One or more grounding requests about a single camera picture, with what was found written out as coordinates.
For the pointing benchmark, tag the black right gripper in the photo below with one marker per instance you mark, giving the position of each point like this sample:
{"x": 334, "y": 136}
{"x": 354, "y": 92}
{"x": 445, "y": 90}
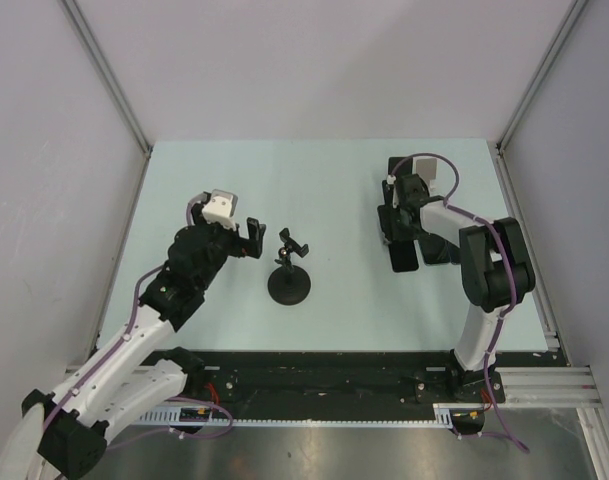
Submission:
{"x": 398, "y": 233}

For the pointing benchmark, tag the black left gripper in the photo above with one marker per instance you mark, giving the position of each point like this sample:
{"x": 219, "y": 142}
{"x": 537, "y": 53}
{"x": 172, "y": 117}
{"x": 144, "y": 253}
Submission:
{"x": 244, "y": 246}

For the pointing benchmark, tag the black smartphone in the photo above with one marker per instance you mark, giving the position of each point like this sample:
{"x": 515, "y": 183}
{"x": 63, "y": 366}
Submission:
{"x": 403, "y": 257}

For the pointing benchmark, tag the teal-edged smartphone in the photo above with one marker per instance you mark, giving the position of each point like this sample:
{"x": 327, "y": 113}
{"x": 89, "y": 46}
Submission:
{"x": 434, "y": 250}

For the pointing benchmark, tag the white phone stand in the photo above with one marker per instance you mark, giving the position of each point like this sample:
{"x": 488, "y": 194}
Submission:
{"x": 426, "y": 169}

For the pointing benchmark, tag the black pole phone stand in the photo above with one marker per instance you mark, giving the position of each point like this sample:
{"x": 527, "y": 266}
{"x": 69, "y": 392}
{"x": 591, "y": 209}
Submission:
{"x": 289, "y": 284}

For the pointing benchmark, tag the black folding phone stand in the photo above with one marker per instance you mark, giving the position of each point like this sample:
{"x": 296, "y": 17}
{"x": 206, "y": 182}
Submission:
{"x": 396, "y": 166}

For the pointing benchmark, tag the blue-edged smartphone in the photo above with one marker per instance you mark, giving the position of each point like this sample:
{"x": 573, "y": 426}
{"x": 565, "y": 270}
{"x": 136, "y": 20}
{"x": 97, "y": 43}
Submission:
{"x": 453, "y": 254}

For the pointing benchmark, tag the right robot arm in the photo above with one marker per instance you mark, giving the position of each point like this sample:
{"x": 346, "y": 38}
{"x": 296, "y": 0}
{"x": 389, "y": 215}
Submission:
{"x": 495, "y": 268}

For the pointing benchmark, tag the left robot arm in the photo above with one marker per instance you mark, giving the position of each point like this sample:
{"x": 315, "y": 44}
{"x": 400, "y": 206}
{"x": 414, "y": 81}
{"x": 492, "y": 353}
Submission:
{"x": 83, "y": 414}

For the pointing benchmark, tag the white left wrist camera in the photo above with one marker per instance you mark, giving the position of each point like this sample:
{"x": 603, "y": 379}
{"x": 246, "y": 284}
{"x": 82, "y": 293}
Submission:
{"x": 220, "y": 209}

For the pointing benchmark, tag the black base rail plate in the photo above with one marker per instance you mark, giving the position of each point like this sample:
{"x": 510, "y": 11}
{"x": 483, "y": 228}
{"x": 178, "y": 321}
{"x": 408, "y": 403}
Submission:
{"x": 338, "y": 385}

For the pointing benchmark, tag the white slotted cable duct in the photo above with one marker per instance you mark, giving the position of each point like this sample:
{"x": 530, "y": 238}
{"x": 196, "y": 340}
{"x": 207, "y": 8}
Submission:
{"x": 191, "y": 416}

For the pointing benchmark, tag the aluminium frame rail right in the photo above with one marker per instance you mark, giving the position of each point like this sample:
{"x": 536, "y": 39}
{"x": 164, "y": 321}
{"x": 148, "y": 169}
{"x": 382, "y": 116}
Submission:
{"x": 549, "y": 387}

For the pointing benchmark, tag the aluminium corner post right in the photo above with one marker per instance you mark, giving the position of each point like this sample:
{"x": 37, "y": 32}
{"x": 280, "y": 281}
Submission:
{"x": 544, "y": 68}

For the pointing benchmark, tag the aluminium corner post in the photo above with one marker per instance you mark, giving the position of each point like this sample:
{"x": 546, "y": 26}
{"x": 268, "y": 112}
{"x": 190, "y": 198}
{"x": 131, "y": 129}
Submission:
{"x": 544, "y": 68}
{"x": 91, "y": 46}

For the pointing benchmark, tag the aluminium corner post left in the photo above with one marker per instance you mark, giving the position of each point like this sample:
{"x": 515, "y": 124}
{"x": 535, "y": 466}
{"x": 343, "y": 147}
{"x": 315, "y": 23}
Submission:
{"x": 91, "y": 46}

